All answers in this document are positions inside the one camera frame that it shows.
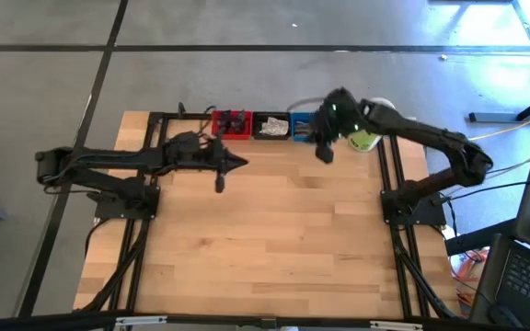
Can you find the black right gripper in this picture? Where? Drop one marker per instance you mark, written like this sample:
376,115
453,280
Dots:
327,131

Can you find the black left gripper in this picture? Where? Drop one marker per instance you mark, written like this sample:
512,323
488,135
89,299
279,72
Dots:
220,165

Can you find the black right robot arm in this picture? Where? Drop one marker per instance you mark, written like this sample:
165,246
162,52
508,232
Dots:
430,138

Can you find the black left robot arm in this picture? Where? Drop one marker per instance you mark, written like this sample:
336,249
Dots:
108,161

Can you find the red plastic basket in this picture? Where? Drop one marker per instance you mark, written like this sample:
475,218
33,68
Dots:
233,136

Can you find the white wipes canister green label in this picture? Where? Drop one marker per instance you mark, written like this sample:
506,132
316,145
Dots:
364,140

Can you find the blue plastic basket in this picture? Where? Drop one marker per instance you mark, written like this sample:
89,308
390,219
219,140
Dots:
294,126

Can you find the black plastic basket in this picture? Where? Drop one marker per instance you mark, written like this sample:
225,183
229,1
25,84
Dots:
256,126

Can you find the metal floor stand base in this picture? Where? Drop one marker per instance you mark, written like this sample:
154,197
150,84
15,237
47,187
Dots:
495,117

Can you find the black metal desk leg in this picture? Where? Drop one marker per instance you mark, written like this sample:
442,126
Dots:
476,239

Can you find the black open laptop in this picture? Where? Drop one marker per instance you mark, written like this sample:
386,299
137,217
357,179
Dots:
525,282

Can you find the black frame beam silver brackets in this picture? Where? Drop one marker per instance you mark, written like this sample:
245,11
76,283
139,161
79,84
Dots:
39,324

